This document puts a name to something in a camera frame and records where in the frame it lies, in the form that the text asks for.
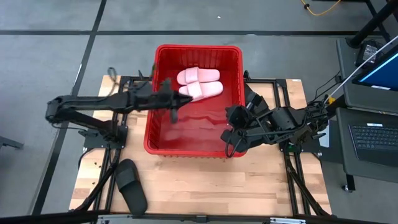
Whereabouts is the black aluminium frame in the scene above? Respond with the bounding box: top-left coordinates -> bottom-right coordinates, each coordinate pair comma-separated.
0,70 -> 398,224

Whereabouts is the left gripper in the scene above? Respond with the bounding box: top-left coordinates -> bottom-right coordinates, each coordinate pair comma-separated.
129,79 -> 193,124

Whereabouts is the red plastic bin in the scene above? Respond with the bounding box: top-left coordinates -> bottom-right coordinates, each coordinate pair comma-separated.
143,44 -> 249,159

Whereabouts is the grey metal leg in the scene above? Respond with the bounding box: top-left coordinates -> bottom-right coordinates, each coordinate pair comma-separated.
0,135 -> 24,151

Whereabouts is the black slide sandal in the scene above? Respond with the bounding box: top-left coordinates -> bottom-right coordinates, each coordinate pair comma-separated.
114,158 -> 149,217

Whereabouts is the black power cable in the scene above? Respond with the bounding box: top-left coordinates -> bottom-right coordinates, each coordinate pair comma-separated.
313,70 -> 343,103

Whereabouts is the pink slide sandal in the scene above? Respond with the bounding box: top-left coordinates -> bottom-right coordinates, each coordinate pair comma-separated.
178,81 -> 224,103
176,66 -> 221,86

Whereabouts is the white panel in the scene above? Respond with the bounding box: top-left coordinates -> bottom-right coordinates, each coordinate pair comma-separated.
319,120 -> 331,149

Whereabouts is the yellow cable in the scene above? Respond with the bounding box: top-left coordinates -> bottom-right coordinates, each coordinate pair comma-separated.
300,0 -> 343,17

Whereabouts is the black laptop keyboard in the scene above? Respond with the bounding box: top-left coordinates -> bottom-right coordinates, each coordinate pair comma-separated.
348,123 -> 398,167

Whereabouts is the black stand pole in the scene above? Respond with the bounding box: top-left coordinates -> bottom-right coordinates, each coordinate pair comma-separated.
346,0 -> 398,49

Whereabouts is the monitor with blue screen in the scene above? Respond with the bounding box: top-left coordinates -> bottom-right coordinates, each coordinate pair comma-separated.
352,43 -> 398,91

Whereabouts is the black power adapter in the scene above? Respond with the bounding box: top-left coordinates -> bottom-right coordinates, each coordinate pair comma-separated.
355,39 -> 385,68

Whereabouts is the white cable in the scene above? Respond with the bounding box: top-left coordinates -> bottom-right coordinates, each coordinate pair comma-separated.
323,34 -> 398,104

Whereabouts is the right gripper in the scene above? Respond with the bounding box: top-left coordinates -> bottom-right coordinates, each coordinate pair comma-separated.
220,83 -> 284,144

